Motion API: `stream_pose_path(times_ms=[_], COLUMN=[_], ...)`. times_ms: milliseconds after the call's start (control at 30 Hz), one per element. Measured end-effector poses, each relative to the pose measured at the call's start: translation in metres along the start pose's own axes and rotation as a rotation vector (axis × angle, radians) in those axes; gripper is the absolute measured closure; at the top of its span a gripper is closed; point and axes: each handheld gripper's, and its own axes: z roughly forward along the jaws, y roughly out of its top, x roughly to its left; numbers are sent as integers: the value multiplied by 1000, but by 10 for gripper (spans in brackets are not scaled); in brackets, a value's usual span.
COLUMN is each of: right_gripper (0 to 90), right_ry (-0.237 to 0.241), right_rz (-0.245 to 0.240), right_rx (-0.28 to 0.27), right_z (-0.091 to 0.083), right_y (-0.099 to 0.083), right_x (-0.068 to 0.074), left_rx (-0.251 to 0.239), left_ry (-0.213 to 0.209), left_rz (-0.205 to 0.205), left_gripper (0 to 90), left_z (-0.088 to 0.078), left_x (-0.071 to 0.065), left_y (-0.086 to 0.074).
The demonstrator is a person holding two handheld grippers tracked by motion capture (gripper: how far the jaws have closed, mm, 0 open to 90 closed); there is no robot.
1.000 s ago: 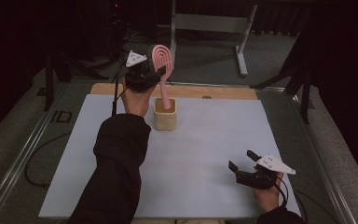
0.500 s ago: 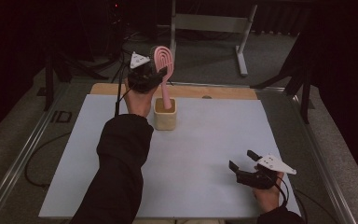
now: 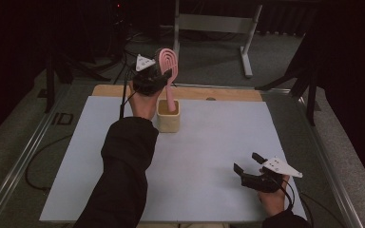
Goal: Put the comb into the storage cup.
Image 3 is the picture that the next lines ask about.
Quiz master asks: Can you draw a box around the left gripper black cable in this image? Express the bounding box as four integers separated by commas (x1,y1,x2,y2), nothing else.
24,74,139,194

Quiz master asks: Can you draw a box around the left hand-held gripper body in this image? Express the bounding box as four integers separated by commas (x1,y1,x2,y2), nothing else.
132,54,169,97

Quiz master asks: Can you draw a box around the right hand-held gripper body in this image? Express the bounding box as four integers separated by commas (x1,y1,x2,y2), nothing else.
240,156,304,194

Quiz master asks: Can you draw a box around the pink hairbrush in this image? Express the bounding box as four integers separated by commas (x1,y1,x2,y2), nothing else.
158,47,179,113

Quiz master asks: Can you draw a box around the black tripod stand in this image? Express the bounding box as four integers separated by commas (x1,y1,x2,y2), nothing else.
42,31,112,114
255,31,319,127

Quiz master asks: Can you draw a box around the aluminium floor rail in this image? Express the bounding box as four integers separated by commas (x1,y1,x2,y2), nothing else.
293,91,364,228
0,84,72,228

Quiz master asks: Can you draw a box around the person's left hand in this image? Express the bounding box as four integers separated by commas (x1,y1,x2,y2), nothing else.
127,80,165,122

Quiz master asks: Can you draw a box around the beige square cup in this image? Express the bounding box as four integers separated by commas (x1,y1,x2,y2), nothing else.
156,99,182,134

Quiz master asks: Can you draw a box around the person's right hand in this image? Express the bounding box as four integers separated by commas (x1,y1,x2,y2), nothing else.
257,167,291,218

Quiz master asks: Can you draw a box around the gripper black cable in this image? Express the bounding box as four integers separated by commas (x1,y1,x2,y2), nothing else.
24,74,139,194
277,177,346,228

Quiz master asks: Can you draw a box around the white table mat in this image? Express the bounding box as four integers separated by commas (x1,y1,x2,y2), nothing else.
38,95,308,223

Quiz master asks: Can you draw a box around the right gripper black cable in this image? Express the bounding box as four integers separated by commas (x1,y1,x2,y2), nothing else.
277,177,346,228

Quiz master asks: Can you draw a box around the white metal stand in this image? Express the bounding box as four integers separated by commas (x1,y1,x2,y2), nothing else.
169,0,263,79

